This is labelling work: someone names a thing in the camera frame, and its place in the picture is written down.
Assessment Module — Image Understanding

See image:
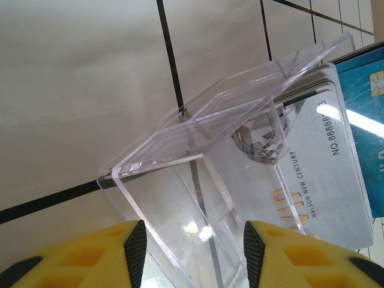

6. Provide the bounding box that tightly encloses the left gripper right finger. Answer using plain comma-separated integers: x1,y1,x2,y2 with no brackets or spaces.
243,221,384,288

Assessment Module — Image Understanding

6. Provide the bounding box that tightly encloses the clear acrylic card box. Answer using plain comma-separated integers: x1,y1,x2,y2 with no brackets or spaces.
97,31,355,288

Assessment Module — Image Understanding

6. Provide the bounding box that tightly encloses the blue VIP card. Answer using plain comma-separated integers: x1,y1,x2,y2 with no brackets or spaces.
334,41,384,219

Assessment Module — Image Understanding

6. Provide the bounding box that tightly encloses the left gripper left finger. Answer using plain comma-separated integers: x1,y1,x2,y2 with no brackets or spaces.
0,220,148,288

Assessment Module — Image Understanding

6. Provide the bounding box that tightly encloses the silver VIP card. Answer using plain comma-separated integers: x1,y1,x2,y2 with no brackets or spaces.
230,62,375,250

